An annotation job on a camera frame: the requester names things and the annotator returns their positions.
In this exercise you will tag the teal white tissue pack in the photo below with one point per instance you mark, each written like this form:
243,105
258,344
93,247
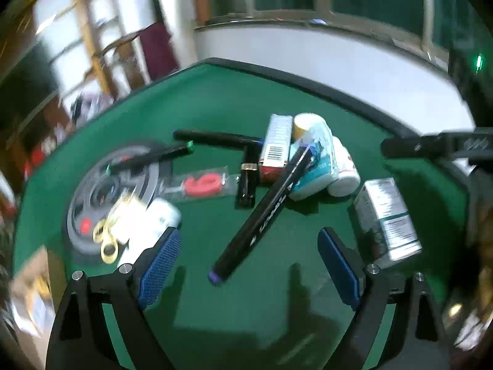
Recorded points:
322,169

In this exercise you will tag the yellow handled scissors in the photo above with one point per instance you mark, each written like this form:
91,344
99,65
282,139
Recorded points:
109,247

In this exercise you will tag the wooden shelf cabinet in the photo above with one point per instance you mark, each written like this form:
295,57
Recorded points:
51,51

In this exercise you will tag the wooden chair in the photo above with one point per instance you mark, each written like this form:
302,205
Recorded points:
125,61

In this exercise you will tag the white red medicine box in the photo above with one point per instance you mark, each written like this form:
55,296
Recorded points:
276,146

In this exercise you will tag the yellow jar white lid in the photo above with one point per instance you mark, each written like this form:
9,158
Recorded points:
303,122

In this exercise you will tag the white pill bottle red label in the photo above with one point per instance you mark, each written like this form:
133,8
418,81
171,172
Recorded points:
348,179

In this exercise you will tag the black gold lipstick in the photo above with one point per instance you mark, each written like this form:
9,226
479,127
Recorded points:
249,178

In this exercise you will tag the maroon cloth on chair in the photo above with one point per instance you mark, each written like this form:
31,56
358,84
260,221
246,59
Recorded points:
159,54

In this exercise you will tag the black television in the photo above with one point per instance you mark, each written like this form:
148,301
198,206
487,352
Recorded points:
26,91

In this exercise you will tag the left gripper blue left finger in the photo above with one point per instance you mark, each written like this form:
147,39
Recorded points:
80,337

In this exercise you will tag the white standing air conditioner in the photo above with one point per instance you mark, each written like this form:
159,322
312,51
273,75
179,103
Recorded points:
180,19

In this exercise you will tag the cardboard storage box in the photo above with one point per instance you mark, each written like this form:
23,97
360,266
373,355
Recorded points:
36,291

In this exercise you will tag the grey white medicine box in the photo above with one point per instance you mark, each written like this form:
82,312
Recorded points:
384,217

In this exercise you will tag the cream tape roll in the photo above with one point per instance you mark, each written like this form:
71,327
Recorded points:
124,218

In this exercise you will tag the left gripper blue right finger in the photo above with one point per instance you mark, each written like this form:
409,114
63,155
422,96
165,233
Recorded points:
416,338

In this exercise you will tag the white plastic bottle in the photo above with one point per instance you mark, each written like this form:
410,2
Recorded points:
158,216

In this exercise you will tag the grey round table centre disc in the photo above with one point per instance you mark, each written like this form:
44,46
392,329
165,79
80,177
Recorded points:
98,191

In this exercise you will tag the black purple art marker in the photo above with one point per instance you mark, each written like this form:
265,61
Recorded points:
264,213

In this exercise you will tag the black marker green cap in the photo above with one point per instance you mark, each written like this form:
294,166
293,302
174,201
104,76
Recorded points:
151,157

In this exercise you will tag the red number six candle pack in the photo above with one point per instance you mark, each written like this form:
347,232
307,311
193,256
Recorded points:
205,184

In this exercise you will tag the black marker blue cap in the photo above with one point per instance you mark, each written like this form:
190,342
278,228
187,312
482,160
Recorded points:
227,140

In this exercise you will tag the pile of clothes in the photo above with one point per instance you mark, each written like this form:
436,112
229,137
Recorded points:
88,106

